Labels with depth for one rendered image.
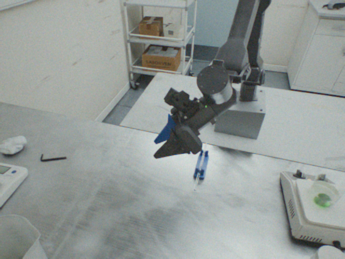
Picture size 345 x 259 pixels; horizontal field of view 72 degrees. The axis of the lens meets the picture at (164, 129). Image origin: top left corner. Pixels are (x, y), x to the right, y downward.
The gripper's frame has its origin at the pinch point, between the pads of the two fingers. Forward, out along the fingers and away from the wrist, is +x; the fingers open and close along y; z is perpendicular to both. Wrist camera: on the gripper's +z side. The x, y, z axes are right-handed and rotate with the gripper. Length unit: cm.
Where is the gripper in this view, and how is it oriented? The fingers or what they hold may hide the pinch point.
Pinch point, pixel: (166, 140)
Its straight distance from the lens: 53.1
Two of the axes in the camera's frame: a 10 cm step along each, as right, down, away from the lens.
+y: 0.3, 3.1, -9.5
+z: -6.3, -7.3, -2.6
